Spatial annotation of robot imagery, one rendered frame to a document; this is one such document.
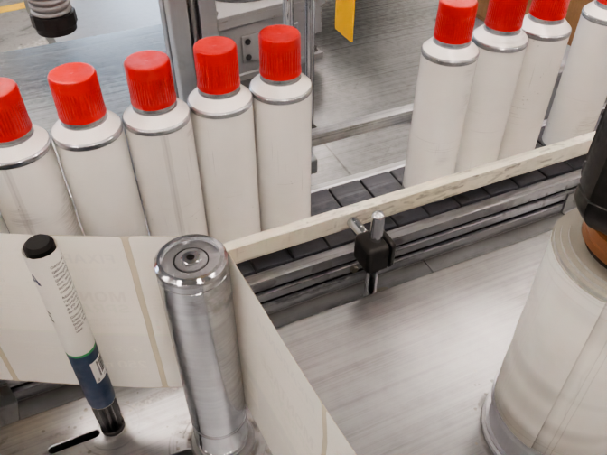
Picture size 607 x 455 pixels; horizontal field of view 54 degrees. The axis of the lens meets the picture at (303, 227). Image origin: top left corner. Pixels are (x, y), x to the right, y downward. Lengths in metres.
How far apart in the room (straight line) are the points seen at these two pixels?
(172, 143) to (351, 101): 0.48
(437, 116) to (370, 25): 0.58
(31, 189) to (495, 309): 0.39
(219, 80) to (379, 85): 0.51
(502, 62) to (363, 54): 0.47
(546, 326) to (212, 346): 0.19
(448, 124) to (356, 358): 0.24
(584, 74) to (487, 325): 0.30
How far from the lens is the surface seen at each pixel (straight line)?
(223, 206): 0.53
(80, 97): 0.45
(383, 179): 0.67
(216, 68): 0.46
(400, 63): 1.02
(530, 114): 0.67
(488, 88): 0.61
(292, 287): 0.58
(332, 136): 0.60
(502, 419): 0.45
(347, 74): 0.98
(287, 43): 0.48
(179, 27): 0.60
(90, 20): 1.22
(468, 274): 0.58
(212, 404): 0.39
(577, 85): 0.72
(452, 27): 0.56
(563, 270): 0.34
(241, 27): 0.93
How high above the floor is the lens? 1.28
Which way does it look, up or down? 42 degrees down
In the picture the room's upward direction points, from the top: straight up
